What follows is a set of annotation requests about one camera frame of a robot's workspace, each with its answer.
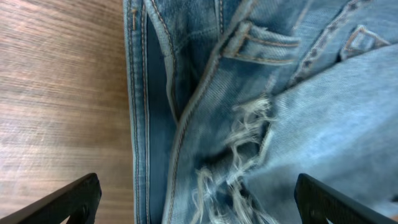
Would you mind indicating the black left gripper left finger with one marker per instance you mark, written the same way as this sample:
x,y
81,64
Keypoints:
x,y
76,202

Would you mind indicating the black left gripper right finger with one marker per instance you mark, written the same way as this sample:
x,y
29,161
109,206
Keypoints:
x,y
318,203

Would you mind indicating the light blue denim jeans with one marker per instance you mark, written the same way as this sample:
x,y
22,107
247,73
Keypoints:
x,y
230,101

